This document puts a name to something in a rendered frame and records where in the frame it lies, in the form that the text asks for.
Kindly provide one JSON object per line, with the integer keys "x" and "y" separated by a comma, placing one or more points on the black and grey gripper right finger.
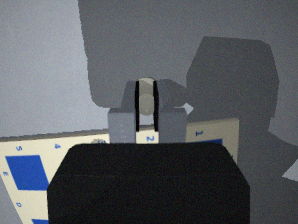
{"x": 170, "y": 122}

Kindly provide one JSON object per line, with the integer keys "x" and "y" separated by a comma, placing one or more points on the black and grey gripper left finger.
{"x": 123, "y": 122}

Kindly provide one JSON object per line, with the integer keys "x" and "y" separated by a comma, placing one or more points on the blue and cream chessboard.
{"x": 27, "y": 165}

